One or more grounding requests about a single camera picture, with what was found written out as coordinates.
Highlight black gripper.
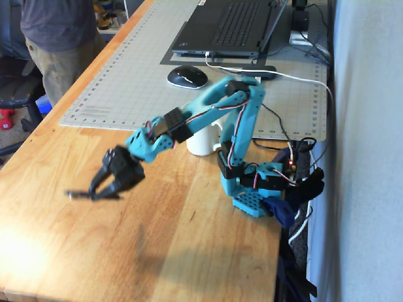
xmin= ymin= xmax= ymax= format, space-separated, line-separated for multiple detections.
xmin=89 ymin=145 xmax=146 ymax=201

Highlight dark blue pen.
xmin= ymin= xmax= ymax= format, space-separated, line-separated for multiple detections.
xmin=64 ymin=189 xmax=120 ymax=201

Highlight black usb hub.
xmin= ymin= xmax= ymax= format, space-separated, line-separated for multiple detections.
xmin=241 ymin=65 xmax=278 ymax=82

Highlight blue plastic box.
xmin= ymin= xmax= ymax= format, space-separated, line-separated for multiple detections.
xmin=35 ymin=94 xmax=53 ymax=116

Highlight grey gridded cutting mat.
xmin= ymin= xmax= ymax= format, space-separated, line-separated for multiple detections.
xmin=59 ymin=0 xmax=328 ymax=142

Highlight thin black cable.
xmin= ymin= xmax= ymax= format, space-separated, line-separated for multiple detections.
xmin=253 ymin=102 xmax=317 ymax=158

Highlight red dumbbell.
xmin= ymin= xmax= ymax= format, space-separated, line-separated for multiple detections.
xmin=0 ymin=108 xmax=16 ymax=131

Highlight dark blue table clamp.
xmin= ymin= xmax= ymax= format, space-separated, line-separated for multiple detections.
xmin=263 ymin=167 xmax=326 ymax=229

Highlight tangled black cables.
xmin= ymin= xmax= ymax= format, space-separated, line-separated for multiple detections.
xmin=300 ymin=3 xmax=333 ymax=67

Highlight black office chair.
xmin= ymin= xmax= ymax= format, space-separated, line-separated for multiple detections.
xmin=0 ymin=0 xmax=45 ymax=158

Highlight person in grey shirt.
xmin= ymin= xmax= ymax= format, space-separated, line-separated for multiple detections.
xmin=19 ymin=0 xmax=106 ymax=108

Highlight black computer mouse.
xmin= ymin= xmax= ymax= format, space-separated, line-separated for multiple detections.
xmin=166 ymin=65 xmax=209 ymax=89

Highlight shelf with small clutter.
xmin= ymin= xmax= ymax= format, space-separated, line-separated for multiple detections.
xmin=94 ymin=0 xmax=141 ymax=34

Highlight dark grey laptop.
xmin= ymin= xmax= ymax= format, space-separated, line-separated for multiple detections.
xmin=171 ymin=0 xmax=289 ymax=59

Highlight white usb cable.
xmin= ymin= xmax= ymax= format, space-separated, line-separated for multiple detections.
xmin=205 ymin=51 xmax=335 ymax=248

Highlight white ceramic mug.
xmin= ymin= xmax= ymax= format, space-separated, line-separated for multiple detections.
xmin=186 ymin=121 xmax=225 ymax=157

